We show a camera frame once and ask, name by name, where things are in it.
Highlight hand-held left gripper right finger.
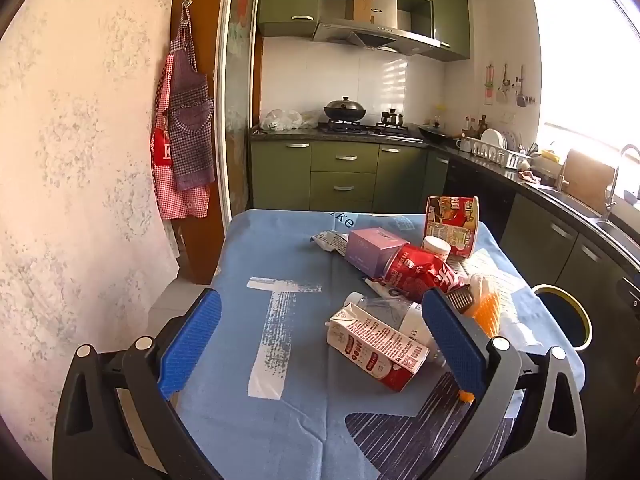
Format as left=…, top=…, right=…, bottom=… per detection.
left=421, top=287, right=588, bottom=480

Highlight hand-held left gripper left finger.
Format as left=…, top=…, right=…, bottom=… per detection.
left=52, top=287, right=223, bottom=480

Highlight clear plastic bottle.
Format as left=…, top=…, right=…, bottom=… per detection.
left=344, top=291, right=447, bottom=368

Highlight red soda can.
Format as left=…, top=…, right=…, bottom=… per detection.
left=382, top=243, right=471, bottom=301

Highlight white and red milk carton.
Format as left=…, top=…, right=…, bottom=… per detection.
left=327, top=305, right=431, bottom=392

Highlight small white bottle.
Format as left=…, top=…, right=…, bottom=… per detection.
left=421, top=236, right=452, bottom=261

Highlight black bin with yellow rim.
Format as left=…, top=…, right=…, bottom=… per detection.
left=531, top=284, right=593, bottom=352

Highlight red instant noodle cup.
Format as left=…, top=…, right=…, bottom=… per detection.
left=425, top=196, right=481, bottom=259

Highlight purple cardboard box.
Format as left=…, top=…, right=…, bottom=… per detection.
left=346, top=228, right=408, bottom=278

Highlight white printed wrapper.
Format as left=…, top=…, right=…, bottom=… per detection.
left=311, top=229, right=351, bottom=257

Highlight brown striped packet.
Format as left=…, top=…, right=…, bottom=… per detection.
left=446, top=289, right=474, bottom=317

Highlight white plastic bag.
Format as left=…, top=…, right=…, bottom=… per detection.
left=499, top=309, right=543, bottom=350

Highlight green cabinet below sink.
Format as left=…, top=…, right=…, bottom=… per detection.
left=500, top=192, right=640, bottom=341

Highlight blue printed tablecloth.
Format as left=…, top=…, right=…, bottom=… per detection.
left=165, top=208, right=587, bottom=480

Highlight black built-in appliance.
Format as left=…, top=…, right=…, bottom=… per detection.
left=445, top=157, right=516, bottom=246

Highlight red checked apron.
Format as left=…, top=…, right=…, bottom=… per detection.
left=150, top=52, right=211, bottom=220

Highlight white dish rack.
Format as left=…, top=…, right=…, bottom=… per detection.
left=470, top=137, right=532, bottom=170

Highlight green base cabinet with drawers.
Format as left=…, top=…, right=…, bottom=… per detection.
left=250, top=140, right=431, bottom=213

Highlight black frying pan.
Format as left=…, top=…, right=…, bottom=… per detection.
left=417, top=125, right=458, bottom=148

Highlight wooden cutting board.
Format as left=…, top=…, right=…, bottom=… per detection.
left=565, top=149, right=618, bottom=216

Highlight purple checked apron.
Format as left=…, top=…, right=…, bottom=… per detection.
left=167, top=6, right=217, bottom=192

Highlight black gas stove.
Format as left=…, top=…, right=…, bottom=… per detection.
left=317, top=120, right=411, bottom=136

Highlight steel tall faucet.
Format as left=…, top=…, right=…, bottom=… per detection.
left=602, top=144, right=640, bottom=223

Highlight clear plastic bag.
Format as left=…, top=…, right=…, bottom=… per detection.
left=259, top=108, right=321, bottom=132

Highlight black wok with lid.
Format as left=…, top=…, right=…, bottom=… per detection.
left=323, top=96, right=367, bottom=122

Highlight hanging kitchen utensils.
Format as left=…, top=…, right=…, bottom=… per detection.
left=484, top=62, right=538, bottom=108

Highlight bright window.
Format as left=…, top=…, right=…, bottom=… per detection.
left=532, top=0, right=640, bottom=161

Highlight steel range hood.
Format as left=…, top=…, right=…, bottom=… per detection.
left=312, top=0, right=441, bottom=56

